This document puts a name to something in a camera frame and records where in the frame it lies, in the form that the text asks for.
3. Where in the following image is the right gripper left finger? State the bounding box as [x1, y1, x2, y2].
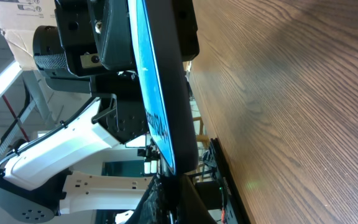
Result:
[129, 175, 175, 224]

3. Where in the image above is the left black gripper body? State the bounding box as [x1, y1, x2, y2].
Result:
[33, 0, 200, 93]

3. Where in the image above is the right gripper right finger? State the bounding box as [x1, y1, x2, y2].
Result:
[177, 175, 218, 224]

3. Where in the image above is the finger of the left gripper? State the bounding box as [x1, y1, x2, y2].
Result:
[88, 0, 135, 71]

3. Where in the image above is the Samsung Galaxy smartphone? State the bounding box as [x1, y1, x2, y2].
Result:
[128, 0, 198, 175]

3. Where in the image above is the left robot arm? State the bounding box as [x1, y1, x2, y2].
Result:
[0, 0, 206, 223]

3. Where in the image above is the cardboard backdrop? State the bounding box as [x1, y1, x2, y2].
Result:
[0, 0, 56, 70]

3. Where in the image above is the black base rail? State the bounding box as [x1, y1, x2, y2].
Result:
[208, 138, 250, 224]

